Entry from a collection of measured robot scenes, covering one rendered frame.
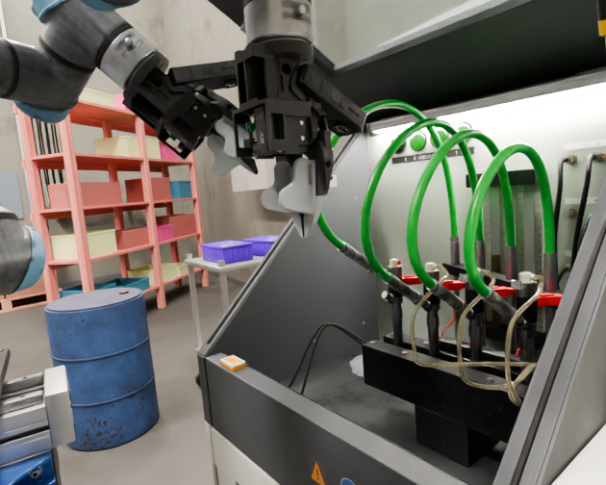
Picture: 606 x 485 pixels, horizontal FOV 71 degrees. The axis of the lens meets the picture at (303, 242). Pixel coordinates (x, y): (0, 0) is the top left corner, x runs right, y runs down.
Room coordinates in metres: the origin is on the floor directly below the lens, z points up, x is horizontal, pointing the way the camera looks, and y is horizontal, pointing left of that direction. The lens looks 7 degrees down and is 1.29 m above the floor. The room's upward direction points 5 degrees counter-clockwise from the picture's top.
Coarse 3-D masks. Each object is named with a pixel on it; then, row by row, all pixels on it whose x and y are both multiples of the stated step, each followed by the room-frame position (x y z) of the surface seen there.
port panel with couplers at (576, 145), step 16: (560, 128) 0.81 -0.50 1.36; (576, 128) 0.79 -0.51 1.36; (592, 128) 0.77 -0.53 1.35; (560, 144) 0.81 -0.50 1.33; (576, 144) 0.79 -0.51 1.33; (592, 144) 0.77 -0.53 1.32; (576, 160) 0.79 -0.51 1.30; (576, 176) 0.79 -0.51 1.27; (592, 176) 0.77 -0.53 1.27; (576, 192) 0.79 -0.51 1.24; (592, 192) 0.77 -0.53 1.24; (560, 208) 0.81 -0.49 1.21; (576, 208) 0.79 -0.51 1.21; (592, 208) 0.77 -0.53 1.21; (560, 224) 0.81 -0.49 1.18; (560, 240) 0.81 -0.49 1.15; (560, 256) 0.81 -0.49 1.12; (560, 288) 0.81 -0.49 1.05
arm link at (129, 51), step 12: (120, 36) 0.59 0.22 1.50; (132, 36) 0.60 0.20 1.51; (108, 48) 0.59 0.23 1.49; (120, 48) 0.59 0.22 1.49; (132, 48) 0.59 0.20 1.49; (144, 48) 0.60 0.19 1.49; (156, 48) 0.62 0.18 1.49; (108, 60) 0.59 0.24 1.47; (120, 60) 0.59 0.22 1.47; (132, 60) 0.59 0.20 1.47; (144, 60) 0.60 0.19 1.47; (108, 72) 0.60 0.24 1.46; (120, 72) 0.60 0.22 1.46; (132, 72) 0.60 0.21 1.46; (120, 84) 0.61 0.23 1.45
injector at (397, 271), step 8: (392, 272) 0.78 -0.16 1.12; (400, 272) 0.78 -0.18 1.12; (384, 296) 0.76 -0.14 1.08; (392, 296) 0.77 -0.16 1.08; (400, 296) 0.78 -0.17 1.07; (392, 304) 0.78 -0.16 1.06; (400, 304) 0.78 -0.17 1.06; (392, 312) 0.78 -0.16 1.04; (400, 312) 0.78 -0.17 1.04; (392, 320) 0.79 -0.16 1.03; (400, 320) 0.78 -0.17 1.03; (392, 328) 0.79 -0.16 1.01; (400, 328) 0.78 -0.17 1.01; (400, 336) 0.78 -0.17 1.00; (400, 344) 0.78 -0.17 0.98
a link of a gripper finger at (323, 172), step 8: (320, 136) 0.48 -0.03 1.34; (328, 136) 0.48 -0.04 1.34; (320, 144) 0.48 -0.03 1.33; (328, 144) 0.48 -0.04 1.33; (312, 152) 0.49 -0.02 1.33; (320, 152) 0.48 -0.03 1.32; (328, 152) 0.48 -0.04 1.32; (320, 160) 0.48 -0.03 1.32; (328, 160) 0.48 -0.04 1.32; (320, 168) 0.48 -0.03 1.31; (328, 168) 0.48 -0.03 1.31; (320, 176) 0.48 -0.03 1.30; (328, 176) 0.48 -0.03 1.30; (320, 184) 0.49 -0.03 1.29; (328, 184) 0.49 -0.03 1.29; (320, 192) 0.49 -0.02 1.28
